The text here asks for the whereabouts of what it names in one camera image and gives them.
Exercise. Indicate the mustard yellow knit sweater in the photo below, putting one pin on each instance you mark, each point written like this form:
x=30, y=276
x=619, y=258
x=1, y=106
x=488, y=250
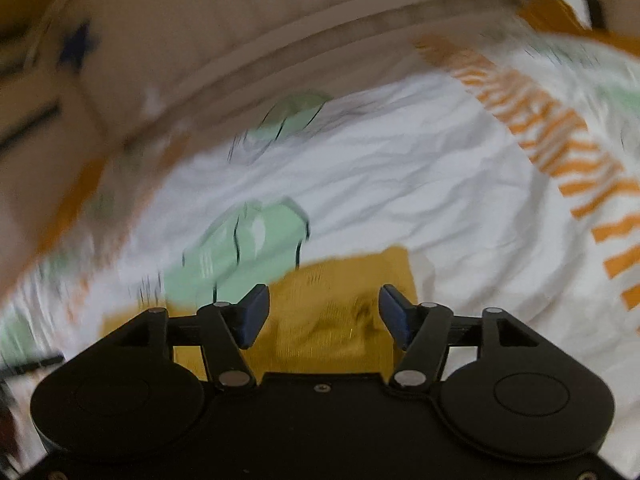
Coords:
x=340, y=285

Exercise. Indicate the light wooden bed frame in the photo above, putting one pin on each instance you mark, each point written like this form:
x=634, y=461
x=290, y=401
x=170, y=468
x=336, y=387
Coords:
x=200, y=35

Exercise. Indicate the dark blue star decoration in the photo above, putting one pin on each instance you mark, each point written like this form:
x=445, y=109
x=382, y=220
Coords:
x=77, y=47

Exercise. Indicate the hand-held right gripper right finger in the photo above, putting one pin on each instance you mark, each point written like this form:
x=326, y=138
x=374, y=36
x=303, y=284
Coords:
x=395, y=315

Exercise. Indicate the white leaf print duvet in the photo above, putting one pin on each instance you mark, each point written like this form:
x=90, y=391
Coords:
x=425, y=185

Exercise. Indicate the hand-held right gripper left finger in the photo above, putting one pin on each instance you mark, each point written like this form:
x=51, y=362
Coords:
x=255, y=315

